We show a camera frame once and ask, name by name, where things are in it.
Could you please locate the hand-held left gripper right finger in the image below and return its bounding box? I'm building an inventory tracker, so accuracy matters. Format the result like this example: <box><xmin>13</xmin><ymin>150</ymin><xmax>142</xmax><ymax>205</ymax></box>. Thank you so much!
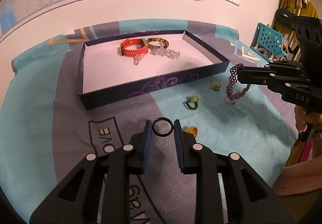
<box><xmin>173</xmin><ymin>119</ymin><xmax>296</xmax><ymax>224</ymax></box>

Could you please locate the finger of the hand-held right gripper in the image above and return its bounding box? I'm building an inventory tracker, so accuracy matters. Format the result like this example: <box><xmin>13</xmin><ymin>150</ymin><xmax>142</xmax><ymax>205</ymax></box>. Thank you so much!
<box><xmin>237</xmin><ymin>66</ymin><xmax>314</xmax><ymax>93</ymax></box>
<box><xmin>264</xmin><ymin>60</ymin><xmax>306</xmax><ymax>71</ymax></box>

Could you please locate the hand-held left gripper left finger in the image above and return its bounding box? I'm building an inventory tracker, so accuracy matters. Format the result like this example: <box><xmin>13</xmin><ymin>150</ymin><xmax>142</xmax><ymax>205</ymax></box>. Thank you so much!
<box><xmin>30</xmin><ymin>120</ymin><xmax>153</xmax><ymax>224</ymax></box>

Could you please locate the black ring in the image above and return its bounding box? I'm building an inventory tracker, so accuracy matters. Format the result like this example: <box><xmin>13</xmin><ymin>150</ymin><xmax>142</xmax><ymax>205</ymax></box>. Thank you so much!
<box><xmin>153</xmin><ymin>118</ymin><xmax>174</xmax><ymax>137</ymax></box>

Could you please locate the amber stone ring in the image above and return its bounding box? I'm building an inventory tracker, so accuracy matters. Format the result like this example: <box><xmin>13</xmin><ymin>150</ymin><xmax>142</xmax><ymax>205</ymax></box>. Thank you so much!
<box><xmin>182</xmin><ymin>126</ymin><xmax>199</xmax><ymax>137</ymax></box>

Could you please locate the purple beaded bracelet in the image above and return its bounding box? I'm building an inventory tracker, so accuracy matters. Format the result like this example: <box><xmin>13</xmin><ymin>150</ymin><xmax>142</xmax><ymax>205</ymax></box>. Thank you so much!
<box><xmin>226</xmin><ymin>63</ymin><xmax>251</xmax><ymax>101</ymax></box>

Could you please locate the green flower ring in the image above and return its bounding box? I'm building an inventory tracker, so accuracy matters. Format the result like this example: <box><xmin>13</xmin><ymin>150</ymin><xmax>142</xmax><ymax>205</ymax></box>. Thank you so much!
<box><xmin>185</xmin><ymin>96</ymin><xmax>200</xmax><ymax>110</ymax></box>

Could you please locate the dark blue box tray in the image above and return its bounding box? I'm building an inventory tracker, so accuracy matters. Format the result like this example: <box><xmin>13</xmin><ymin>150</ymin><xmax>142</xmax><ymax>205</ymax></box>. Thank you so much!
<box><xmin>78</xmin><ymin>30</ymin><xmax>230</xmax><ymax>112</ymax></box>

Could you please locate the clear crystal bead bracelet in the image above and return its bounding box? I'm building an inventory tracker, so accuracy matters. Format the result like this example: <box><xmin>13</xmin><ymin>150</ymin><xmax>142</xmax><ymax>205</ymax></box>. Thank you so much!
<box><xmin>150</xmin><ymin>41</ymin><xmax>181</xmax><ymax>59</ymax></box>

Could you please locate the orange wrist band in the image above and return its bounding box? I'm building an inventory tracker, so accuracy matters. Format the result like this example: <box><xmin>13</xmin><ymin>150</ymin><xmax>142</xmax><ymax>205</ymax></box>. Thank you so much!
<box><xmin>119</xmin><ymin>38</ymin><xmax>149</xmax><ymax>58</ymax></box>

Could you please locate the tortoiseshell bangle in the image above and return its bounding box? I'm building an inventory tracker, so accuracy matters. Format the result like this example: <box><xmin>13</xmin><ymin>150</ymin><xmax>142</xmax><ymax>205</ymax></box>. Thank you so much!
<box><xmin>147</xmin><ymin>36</ymin><xmax>169</xmax><ymax>49</ymax></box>

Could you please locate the person's right hand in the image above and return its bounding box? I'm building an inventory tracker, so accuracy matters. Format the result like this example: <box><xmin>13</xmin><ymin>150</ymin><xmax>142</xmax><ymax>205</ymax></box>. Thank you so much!
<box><xmin>294</xmin><ymin>107</ymin><xmax>315</xmax><ymax>134</ymax></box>

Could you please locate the blue perforated chair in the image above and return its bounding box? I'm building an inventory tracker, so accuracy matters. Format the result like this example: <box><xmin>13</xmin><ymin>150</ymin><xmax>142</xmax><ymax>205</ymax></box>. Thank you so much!
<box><xmin>252</xmin><ymin>23</ymin><xmax>288</xmax><ymax>58</ymax></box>

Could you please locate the yellow hanging garment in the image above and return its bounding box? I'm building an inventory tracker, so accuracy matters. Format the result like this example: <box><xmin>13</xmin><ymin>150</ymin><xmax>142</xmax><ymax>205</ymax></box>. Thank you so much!
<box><xmin>279</xmin><ymin>0</ymin><xmax>319</xmax><ymax>38</ymax></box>

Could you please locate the pink cloth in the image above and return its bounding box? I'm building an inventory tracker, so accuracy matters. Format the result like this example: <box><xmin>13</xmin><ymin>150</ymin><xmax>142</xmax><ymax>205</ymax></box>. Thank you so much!
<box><xmin>270</xmin><ymin>161</ymin><xmax>322</xmax><ymax>198</ymax></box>

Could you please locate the teal grey printed cloth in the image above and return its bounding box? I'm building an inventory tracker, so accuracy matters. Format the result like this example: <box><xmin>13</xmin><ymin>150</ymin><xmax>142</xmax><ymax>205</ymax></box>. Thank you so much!
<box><xmin>0</xmin><ymin>20</ymin><xmax>300</xmax><ymax>224</ymax></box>

